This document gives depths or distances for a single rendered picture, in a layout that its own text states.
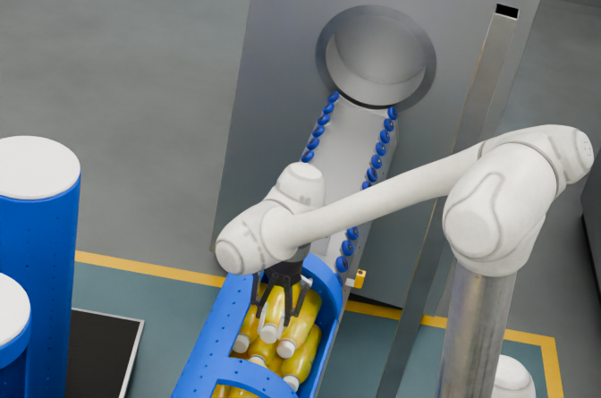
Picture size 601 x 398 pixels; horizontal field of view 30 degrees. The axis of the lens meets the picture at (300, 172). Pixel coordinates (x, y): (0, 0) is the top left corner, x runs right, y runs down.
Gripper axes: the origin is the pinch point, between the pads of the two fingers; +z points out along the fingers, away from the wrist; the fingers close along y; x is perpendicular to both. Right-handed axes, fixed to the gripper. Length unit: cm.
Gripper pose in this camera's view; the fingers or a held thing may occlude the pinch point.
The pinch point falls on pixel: (272, 321)
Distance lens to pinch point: 248.8
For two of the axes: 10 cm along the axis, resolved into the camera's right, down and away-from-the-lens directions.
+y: -9.6, -2.7, 0.9
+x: -2.3, 5.3, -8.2
